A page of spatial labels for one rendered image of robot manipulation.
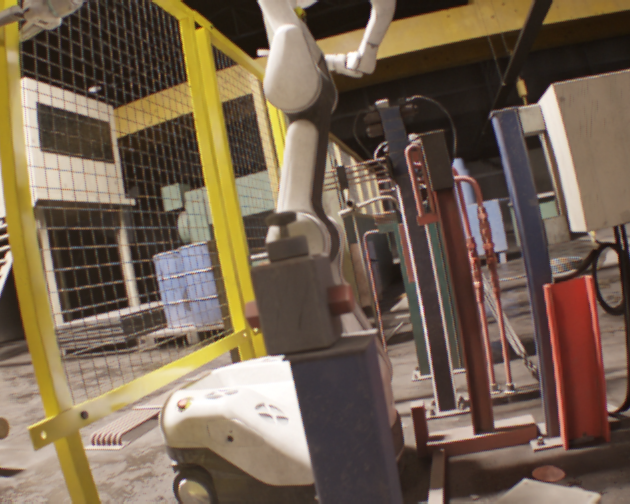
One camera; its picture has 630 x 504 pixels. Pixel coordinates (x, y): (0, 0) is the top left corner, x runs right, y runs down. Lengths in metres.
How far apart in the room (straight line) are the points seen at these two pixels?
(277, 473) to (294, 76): 0.99
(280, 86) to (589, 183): 0.82
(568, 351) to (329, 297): 0.91
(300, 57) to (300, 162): 0.28
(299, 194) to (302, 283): 0.68
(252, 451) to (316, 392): 0.60
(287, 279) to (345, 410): 0.20
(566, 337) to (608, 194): 0.41
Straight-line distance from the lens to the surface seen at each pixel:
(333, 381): 0.72
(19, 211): 1.18
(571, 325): 1.49
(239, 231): 2.27
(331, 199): 3.44
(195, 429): 1.37
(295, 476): 1.30
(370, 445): 0.74
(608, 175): 1.35
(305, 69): 1.38
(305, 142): 1.38
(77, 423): 1.21
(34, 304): 1.16
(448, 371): 1.94
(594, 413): 1.58
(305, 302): 0.71
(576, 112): 1.36
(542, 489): 0.78
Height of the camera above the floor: 0.67
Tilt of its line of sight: 1 degrees up
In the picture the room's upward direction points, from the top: 11 degrees counter-clockwise
